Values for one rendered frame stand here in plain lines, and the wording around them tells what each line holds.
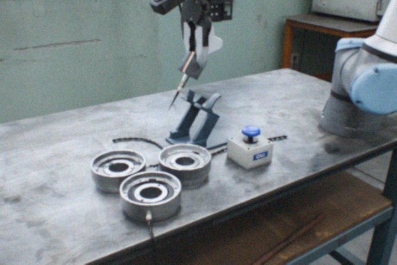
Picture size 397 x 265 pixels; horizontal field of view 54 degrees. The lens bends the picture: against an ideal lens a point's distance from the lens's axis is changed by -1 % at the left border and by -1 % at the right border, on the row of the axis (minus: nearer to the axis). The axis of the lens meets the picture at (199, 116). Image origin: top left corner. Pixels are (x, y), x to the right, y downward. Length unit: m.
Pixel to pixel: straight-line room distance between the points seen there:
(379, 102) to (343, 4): 2.13
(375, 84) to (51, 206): 0.65
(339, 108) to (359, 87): 0.19
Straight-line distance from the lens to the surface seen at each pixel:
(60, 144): 0.96
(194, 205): 0.71
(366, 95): 0.85
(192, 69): 0.84
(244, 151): 0.81
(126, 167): 0.80
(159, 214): 0.66
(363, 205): 1.24
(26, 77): 2.30
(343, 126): 1.01
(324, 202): 1.21
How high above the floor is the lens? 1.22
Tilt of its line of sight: 23 degrees down
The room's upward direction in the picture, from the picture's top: 1 degrees clockwise
